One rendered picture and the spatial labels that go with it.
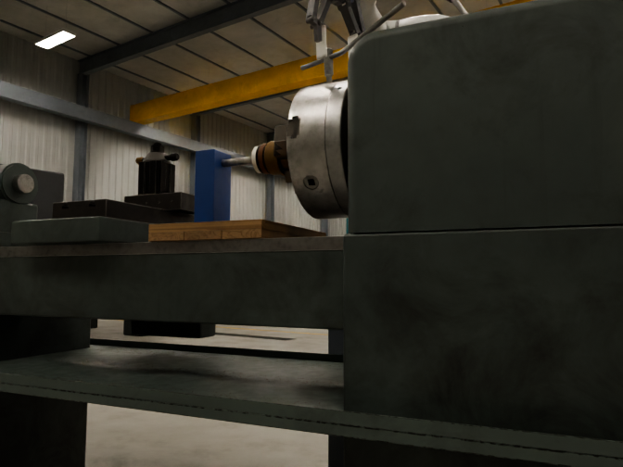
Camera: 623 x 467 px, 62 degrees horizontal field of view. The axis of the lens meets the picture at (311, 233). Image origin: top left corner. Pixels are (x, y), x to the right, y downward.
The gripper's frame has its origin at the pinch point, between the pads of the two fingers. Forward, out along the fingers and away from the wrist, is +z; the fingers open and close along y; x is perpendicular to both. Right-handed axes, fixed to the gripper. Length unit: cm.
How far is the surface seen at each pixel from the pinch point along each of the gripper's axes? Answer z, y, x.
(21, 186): 24, -48, 96
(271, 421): 74, -32, -13
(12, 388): 74, -62, 46
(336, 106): 15.2, -9.3, -8.7
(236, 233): 40.8, -24.8, 7.7
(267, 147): 20.5, -10.0, 15.7
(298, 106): 13.8, -12.7, -0.1
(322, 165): 27.3, -11.9, -6.2
